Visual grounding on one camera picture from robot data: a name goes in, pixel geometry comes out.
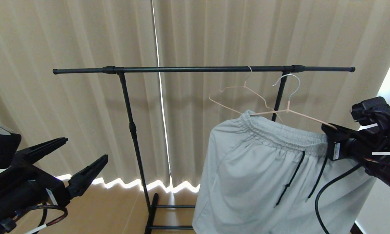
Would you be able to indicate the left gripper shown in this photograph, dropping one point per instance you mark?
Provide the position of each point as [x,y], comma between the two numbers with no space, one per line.
[32,191]

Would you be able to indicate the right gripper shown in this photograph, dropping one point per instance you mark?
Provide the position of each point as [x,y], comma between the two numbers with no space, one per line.
[354,146]

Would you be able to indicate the pink clothes hanger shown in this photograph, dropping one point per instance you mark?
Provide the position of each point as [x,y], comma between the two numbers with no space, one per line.
[244,86]
[289,105]

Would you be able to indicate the pale grey shorts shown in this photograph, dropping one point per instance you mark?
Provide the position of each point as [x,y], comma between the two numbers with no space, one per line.
[263,182]

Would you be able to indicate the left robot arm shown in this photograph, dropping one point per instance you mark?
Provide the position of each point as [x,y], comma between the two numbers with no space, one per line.
[6,221]

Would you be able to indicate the black clothes rack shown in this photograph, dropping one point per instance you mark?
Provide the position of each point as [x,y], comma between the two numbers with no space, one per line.
[181,69]

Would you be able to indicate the beige curtain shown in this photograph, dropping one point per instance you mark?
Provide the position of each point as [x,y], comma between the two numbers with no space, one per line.
[84,113]

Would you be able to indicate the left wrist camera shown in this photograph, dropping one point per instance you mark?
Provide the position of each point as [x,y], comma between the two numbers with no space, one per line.
[1,146]

